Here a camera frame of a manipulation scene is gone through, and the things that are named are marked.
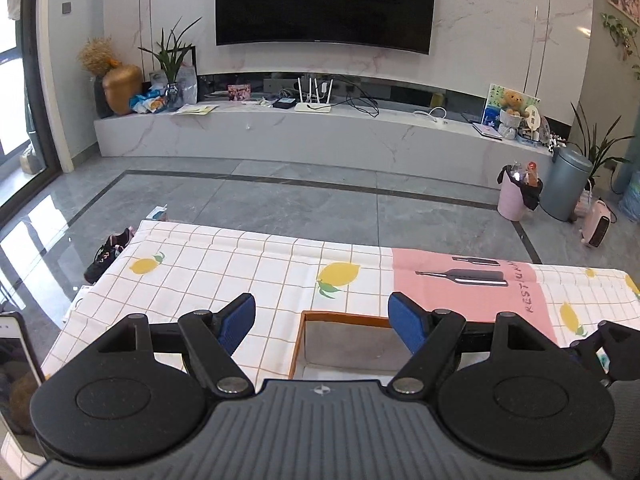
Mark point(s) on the lemon print grid tablecloth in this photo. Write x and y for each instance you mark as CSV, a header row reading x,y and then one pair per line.
x,y
225,265

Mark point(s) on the black wall television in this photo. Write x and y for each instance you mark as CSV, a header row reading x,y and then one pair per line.
x,y
325,0

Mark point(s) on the white router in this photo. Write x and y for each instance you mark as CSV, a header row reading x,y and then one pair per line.
x,y
312,105

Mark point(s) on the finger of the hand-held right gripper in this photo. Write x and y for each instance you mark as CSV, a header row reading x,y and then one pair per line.
x,y
622,355

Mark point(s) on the small photo frame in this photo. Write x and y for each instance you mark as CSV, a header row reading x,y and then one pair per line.
x,y
239,92

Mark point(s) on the wall switch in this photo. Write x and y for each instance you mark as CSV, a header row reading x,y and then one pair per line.
x,y
66,8

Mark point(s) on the painted canvas picture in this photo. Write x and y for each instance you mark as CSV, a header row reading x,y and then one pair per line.
x,y
495,97

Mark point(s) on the pink printed cloth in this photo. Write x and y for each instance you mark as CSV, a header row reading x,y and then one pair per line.
x,y
450,295

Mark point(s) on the round white hand fan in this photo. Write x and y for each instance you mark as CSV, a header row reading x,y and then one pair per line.
x,y
531,119

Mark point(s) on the teddy bear bouquet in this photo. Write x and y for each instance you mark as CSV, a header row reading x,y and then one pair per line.
x,y
511,105

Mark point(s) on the white marble television console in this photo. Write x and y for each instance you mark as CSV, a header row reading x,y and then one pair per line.
x,y
325,135

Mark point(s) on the black set-top device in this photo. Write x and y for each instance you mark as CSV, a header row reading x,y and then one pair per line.
x,y
283,103

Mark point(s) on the dried flower bunch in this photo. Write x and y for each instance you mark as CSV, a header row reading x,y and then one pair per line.
x,y
97,55

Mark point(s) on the grey pedal bin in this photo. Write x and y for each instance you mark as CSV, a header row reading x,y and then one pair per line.
x,y
565,185

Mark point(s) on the black sneaker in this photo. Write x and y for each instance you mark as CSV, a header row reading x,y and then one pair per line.
x,y
107,257

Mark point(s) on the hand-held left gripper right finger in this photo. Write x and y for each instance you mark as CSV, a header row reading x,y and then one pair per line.
x,y
406,321

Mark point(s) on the pink space heater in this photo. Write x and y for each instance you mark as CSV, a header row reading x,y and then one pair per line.
x,y
597,222

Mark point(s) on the loose papers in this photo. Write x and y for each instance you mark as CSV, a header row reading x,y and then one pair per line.
x,y
192,109

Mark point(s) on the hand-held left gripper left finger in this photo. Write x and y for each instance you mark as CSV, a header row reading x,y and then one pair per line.
x,y
238,321

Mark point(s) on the smartphone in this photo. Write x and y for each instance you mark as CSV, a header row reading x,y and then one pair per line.
x,y
17,370

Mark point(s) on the pink bin with black bag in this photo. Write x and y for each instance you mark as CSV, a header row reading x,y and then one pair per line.
x,y
512,200

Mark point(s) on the white box with orange rim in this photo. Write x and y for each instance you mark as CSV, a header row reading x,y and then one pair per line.
x,y
345,345

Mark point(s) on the gold vase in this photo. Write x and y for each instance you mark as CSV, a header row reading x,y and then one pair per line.
x,y
122,90

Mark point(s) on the long leaf potted plant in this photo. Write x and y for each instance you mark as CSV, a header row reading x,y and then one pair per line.
x,y
597,147

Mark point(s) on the blue white carton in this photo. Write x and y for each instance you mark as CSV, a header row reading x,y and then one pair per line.
x,y
158,212

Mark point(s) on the glass sliding door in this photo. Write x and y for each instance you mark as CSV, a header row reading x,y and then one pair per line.
x,y
20,85

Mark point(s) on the pile of snack packets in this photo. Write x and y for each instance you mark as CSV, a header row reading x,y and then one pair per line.
x,y
147,102

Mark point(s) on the green plant in glass vase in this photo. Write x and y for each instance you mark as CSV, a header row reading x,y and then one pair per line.
x,y
172,60

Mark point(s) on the hanging vine plant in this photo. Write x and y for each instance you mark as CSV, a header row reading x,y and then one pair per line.
x,y
622,32

